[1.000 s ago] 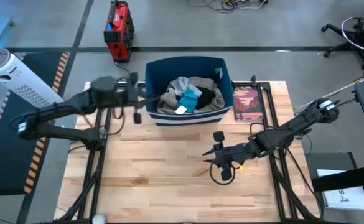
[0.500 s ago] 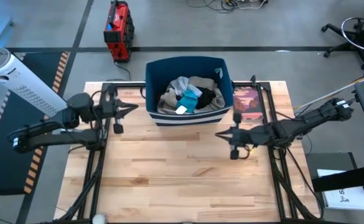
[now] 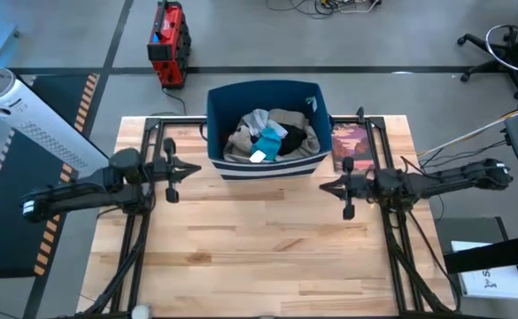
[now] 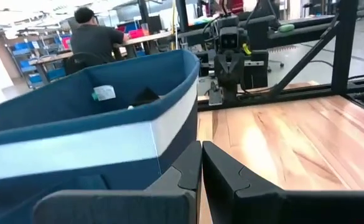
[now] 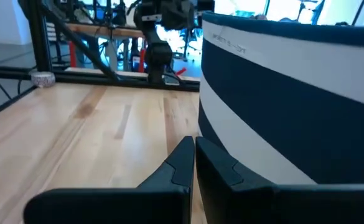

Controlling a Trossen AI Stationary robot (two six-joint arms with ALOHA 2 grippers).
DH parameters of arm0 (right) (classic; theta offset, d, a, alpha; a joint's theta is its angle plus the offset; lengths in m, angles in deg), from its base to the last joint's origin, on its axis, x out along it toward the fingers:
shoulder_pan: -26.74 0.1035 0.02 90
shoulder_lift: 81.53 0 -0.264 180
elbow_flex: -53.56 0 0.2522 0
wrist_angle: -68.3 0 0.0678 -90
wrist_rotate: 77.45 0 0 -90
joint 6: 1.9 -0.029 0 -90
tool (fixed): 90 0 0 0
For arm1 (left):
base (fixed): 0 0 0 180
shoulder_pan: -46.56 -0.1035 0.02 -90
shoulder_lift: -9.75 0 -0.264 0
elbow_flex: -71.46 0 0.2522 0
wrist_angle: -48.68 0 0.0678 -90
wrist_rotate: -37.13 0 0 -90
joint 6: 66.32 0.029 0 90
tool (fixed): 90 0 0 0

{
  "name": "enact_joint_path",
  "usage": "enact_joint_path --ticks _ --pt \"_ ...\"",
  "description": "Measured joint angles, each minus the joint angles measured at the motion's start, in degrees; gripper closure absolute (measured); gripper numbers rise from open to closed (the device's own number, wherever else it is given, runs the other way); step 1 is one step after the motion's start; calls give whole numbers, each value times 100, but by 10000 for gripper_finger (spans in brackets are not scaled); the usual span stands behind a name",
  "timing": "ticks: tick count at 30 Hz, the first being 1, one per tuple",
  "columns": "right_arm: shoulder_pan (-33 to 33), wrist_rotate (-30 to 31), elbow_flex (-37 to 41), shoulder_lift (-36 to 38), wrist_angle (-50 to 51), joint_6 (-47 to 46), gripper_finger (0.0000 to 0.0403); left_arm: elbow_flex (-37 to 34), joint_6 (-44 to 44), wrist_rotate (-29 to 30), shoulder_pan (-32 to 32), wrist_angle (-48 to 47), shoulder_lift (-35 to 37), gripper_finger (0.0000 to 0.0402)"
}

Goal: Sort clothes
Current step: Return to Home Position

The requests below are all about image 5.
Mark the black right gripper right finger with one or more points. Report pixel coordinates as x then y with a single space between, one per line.
262 205

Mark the navy white striped fabric bin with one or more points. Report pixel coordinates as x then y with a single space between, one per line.
278 102

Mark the black metal table frame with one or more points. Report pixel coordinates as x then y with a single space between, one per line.
41 37

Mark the white patterned tape roll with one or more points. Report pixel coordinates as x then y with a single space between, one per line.
43 79

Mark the wooden workbench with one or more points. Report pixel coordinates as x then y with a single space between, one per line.
107 31

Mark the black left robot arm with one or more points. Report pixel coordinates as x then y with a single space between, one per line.
158 56

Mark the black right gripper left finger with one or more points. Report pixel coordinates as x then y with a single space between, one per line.
156 205

